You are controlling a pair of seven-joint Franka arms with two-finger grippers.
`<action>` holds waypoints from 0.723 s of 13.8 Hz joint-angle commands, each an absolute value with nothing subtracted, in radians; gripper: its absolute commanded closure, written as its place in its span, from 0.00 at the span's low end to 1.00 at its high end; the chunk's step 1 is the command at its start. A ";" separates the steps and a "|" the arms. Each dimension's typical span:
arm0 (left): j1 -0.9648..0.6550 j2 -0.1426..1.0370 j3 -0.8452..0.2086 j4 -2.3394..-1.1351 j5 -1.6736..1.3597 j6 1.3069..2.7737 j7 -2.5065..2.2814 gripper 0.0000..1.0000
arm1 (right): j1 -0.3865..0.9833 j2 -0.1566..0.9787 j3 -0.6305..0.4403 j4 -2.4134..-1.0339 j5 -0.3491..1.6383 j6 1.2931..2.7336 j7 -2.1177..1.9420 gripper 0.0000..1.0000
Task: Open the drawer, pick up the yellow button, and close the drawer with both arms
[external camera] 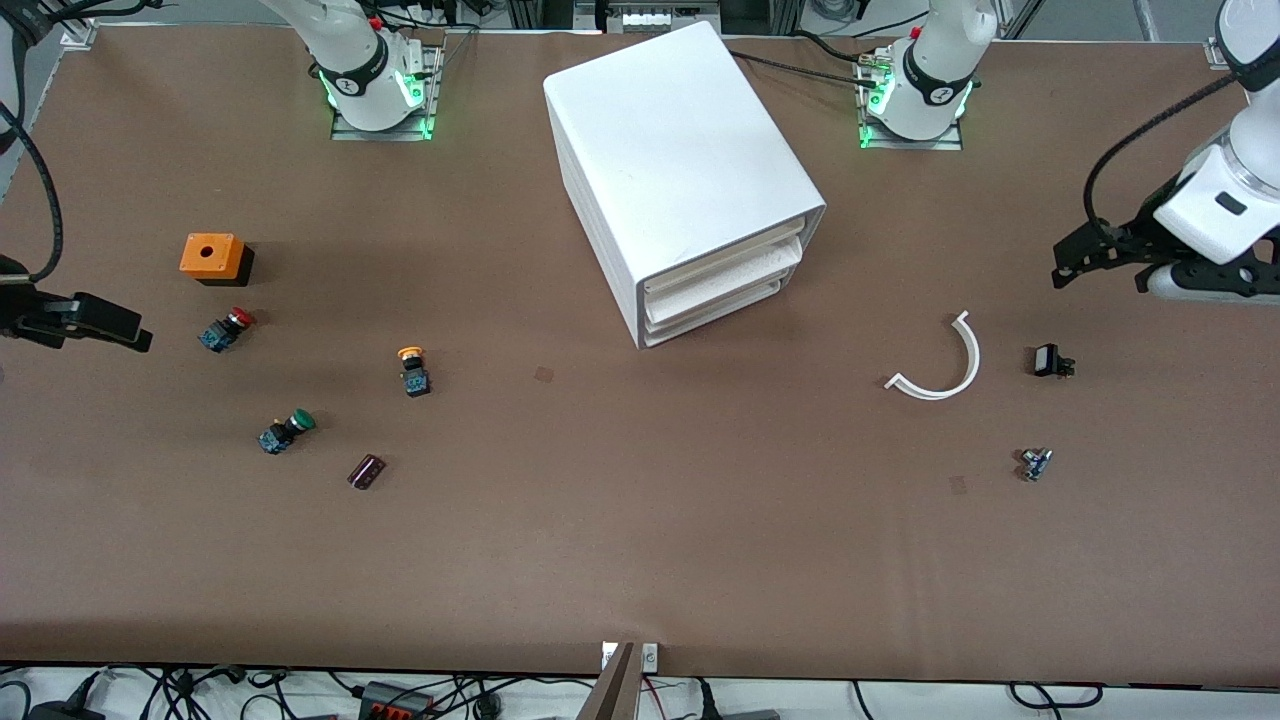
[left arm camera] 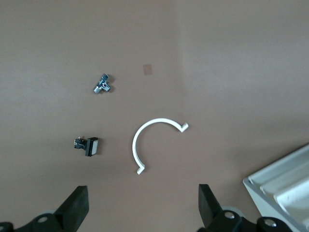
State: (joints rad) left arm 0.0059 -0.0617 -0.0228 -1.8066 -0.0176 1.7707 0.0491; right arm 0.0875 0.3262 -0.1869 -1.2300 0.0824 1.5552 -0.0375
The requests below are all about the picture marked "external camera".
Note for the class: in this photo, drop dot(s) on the white curved plastic clip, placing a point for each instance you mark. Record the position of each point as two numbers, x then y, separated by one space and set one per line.
975 355

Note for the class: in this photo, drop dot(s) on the small dark purple capacitor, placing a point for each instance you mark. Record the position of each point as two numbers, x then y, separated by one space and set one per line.
366 472

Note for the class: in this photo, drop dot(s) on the white drawer cabinet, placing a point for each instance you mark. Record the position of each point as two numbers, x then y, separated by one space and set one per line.
670 140

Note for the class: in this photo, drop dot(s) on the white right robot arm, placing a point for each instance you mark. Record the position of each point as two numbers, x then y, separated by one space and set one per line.
350 60

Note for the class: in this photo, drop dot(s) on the black power adapter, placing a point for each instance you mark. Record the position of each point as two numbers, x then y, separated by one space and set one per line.
65 712

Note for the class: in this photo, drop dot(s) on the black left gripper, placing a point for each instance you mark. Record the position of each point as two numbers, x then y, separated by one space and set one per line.
1128 243

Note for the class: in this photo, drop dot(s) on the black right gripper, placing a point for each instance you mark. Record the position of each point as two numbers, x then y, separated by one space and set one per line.
22 312

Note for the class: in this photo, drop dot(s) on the white metal bracket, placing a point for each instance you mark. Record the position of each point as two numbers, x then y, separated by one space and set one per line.
650 657

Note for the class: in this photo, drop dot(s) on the black box with red sockets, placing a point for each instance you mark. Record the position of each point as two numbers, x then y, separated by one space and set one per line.
395 705

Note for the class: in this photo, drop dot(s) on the small black white switch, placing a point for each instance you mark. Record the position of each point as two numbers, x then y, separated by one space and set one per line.
1048 360

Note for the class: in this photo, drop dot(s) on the red-capped push button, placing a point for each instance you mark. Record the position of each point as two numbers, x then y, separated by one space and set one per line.
225 330

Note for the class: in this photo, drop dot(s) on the brown camera post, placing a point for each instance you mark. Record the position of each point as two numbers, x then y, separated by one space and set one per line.
612 695

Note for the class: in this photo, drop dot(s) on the aluminium corner bracket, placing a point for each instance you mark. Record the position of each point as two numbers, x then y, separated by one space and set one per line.
1214 52
80 38

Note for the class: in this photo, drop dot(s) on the orange-capped push button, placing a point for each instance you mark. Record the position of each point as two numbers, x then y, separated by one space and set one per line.
415 380

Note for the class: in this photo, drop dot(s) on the small metal blue component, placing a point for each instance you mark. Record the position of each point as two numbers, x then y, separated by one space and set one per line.
1035 464

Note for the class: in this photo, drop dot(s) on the orange black button enclosure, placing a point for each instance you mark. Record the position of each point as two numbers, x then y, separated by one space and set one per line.
210 255

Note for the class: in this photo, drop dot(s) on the green-capped push button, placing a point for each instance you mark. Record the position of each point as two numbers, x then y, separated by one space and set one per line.
285 432

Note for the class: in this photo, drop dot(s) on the grey rack device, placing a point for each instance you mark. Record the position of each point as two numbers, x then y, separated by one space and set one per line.
650 18

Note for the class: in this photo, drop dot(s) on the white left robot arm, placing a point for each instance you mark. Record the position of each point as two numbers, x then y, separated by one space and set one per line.
1215 200

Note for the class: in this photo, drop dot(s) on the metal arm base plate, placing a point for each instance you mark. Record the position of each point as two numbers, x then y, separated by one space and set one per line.
910 144
385 133

